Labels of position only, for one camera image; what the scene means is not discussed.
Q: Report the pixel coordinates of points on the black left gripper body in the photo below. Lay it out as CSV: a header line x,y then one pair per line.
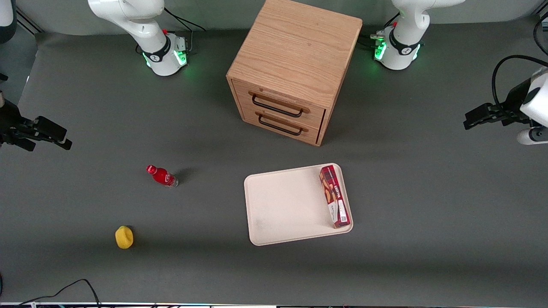
x,y
513,104

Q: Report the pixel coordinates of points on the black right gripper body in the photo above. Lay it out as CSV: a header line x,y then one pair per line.
x,y
10,121

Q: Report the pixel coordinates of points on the red cookie box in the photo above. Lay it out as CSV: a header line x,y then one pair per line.
x,y
335,196

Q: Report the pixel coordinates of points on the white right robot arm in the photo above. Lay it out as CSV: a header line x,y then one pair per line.
x,y
150,30

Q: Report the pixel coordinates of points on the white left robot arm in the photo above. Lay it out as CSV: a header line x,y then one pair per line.
x,y
402,42

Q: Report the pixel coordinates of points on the cream rectangular tray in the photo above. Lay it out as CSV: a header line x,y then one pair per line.
x,y
291,205

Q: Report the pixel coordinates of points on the red soda bottle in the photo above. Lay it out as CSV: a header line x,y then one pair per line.
x,y
162,176

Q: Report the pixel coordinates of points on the yellow sponge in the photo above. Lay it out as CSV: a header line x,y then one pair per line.
x,y
124,237

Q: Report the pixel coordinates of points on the wooden two-drawer cabinet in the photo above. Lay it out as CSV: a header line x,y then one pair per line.
x,y
295,47

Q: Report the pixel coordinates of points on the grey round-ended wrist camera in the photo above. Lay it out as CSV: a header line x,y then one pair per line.
x,y
531,136

